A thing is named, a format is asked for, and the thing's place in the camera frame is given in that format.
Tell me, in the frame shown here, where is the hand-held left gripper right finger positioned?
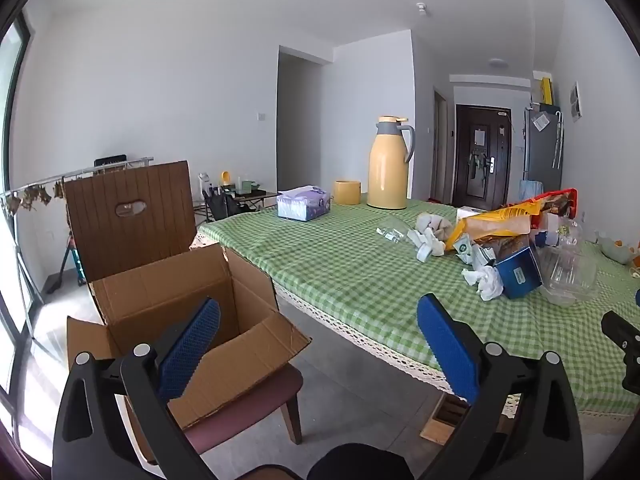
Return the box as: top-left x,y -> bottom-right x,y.
415,293 -> 586,480

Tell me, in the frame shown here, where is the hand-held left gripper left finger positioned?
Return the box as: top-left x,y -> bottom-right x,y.
51,297 -> 222,480

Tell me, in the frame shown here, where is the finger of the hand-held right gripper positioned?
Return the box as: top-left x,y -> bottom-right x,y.
601,311 -> 640,393

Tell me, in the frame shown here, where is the brown cardboard box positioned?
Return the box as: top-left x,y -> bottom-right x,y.
66,242 -> 313,433

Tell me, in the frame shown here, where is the clear plastic container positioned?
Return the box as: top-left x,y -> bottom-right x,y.
535,245 -> 598,308

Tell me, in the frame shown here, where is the grey-green paper wrapper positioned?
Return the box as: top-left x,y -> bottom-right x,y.
452,235 -> 496,268

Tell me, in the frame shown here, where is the white disposable glove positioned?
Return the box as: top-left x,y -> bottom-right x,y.
407,230 -> 446,263

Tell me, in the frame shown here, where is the blue cardboard carton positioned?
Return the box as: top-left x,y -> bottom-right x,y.
495,246 -> 543,301

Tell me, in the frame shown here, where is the white mesh pouch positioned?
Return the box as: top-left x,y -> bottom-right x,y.
416,212 -> 458,243

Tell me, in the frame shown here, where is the yellow snack bag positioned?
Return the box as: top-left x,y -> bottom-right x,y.
445,203 -> 543,251

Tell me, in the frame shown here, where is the wooden table base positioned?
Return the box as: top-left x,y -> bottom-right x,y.
420,394 -> 516,446

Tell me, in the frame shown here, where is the crumpled white tissue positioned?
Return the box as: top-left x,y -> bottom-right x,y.
461,266 -> 505,302

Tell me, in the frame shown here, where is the grey-green plush toy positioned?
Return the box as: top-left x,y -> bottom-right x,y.
597,232 -> 640,267

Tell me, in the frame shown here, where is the green checked tablecloth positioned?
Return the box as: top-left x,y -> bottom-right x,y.
190,199 -> 640,433

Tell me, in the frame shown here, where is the clear plastic bottle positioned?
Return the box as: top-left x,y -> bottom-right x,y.
540,215 -> 585,248

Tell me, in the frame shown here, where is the green folding stand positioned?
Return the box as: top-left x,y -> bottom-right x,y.
47,237 -> 89,293

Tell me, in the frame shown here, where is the black bag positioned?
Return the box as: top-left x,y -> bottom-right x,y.
205,192 -> 242,222

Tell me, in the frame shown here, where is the red snack bag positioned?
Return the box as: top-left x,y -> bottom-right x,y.
530,188 -> 578,221

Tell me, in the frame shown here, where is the folding side table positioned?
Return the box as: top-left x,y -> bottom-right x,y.
200,189 -> 279,222

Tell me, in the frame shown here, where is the brown wooden chair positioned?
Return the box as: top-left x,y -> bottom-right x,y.
64,160 -> 304,461

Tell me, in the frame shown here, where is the light blue plastic bag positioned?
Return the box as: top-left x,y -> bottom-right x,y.
519,180 -> 543,206

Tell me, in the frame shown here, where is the purple tissue pack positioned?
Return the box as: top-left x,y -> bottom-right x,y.
276,186 -> 332,222

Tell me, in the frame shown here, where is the yellow cup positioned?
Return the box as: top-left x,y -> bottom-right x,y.
333,179 -> 362,206

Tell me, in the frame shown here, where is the yellow thermos jug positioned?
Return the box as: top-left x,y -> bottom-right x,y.
366,116 -> 416,211

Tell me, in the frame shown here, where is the dark brown entrance door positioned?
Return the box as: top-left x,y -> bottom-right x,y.
452,104 -> 512,211

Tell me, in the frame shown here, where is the grey refrigerator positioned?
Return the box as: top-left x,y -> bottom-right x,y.
522,105 -> 563,196

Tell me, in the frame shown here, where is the metal drying rack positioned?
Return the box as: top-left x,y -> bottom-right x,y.
0,155 -> 153,216

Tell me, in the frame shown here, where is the black window frame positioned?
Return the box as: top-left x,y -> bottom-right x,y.
0,15 -> 36,401

